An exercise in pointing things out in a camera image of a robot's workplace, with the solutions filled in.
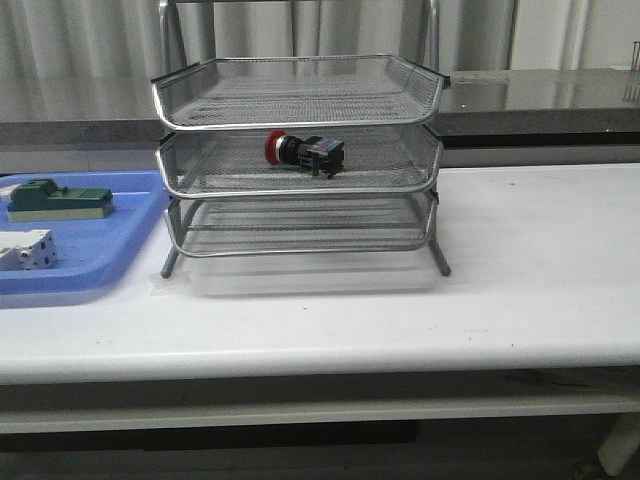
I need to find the silver mesh top tray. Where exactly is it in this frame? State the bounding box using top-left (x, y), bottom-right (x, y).
top-left (152, 54), bottom-right (447, 131)

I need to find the blue plastic tray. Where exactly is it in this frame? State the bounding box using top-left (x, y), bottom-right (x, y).
top-left (1, 170), bottom-right (169, 308)

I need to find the red emergency stop button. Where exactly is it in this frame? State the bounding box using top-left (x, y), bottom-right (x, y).
top-left (264, 130), bottom-right (344, 179)

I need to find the dark grey back counter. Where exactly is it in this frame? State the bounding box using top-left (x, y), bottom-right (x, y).
top-left (1, 69), bottom-right (639, 147)

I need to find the white circuit breaker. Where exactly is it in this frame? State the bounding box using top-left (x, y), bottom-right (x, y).
top-left (1, 229), bottom-right (58, 271)

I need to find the green and beige switch block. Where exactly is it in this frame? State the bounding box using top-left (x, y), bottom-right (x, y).
top-left (7, 178), bottom-right (113, 222)

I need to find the grey metal rack frame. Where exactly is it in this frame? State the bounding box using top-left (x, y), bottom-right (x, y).
top-left (159, 129), bottom-right (450, 277)

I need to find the white table leg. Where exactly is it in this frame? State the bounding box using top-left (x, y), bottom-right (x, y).
top-left (597, 413), bottom-right (640, 476)

